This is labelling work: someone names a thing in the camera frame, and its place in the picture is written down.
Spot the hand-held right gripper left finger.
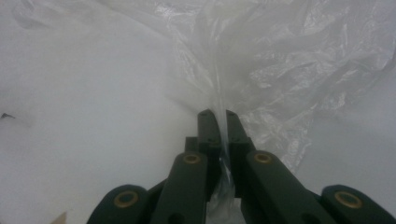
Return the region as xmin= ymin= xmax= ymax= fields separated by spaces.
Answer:
xmin=185 ymin=108 xmax=223 ymax=201

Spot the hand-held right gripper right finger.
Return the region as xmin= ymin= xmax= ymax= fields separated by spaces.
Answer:
xmin=225 ymin=108 xmax=257 ymax=199

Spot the clear plastic bag yellow face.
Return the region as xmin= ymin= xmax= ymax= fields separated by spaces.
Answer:
xmin=12 ymin=0 xmax=396 ymax=224

